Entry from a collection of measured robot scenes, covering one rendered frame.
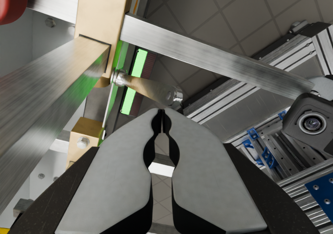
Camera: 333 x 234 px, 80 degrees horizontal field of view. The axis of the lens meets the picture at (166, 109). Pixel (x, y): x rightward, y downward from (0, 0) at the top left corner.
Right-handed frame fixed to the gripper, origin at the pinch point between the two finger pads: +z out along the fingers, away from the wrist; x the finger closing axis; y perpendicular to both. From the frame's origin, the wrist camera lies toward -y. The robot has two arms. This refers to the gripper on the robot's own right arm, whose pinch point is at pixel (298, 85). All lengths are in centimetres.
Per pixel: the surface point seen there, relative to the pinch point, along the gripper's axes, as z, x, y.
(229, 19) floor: 83, 5, 12
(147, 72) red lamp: 12.4, -10.3, -22.7
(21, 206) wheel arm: 1, -48, -42
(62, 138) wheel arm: 0.8, -23.6, -34.6
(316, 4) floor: 83, 26, 50
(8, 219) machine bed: 9, -70, -50
